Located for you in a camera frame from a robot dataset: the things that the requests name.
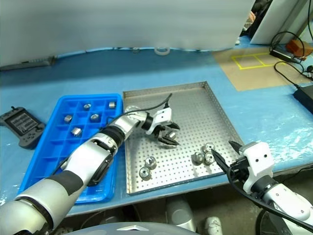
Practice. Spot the dark grey robot torso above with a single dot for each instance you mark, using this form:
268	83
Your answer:
129	229

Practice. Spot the black power adapter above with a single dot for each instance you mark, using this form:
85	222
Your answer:
283	54

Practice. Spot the person in dark clothes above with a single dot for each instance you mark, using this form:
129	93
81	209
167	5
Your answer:
255	12

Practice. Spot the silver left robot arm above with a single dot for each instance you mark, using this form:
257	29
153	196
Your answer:
80	156

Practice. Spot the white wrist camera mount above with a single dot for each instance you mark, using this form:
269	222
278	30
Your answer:
259	156
162	117

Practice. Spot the black floor fan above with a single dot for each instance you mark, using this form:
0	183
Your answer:
259	221

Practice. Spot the grey rounded robot leg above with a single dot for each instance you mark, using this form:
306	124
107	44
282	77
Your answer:
179	215

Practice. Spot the blue plastic compartment tray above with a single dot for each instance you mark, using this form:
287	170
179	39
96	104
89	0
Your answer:
56	144

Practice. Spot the white upright panel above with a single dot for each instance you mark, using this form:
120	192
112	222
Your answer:
274	22

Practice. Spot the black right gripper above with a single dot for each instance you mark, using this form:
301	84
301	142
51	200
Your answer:
239	170

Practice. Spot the white shoe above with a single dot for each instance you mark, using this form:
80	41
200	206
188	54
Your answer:
212	225

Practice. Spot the grey handheld game controller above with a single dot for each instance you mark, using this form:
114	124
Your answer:
22	124

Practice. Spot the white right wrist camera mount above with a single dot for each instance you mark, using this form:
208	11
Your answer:
259	156

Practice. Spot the long grey tool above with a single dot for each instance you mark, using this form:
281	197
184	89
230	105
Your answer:
31	63

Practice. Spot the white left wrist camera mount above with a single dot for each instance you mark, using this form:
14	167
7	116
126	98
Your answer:
162	117

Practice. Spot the orange brown box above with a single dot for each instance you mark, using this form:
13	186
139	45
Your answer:
296	45

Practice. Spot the black power brick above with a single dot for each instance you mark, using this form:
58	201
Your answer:
304	96

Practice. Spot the metal roller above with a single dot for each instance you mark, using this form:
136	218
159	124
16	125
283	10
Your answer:
172	134
198	157
144	172
94	117
87	106
76	131
150	161
208	147
68	118
209	158
112	104

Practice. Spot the cardboard sheet with yellow tape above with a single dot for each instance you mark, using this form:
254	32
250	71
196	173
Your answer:
249	76

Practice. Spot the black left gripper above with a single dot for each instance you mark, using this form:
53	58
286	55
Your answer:
161	133

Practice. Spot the perforated steel tray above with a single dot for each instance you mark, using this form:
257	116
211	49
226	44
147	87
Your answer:
195	117

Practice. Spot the white foam board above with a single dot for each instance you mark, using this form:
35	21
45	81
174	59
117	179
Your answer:
122	22

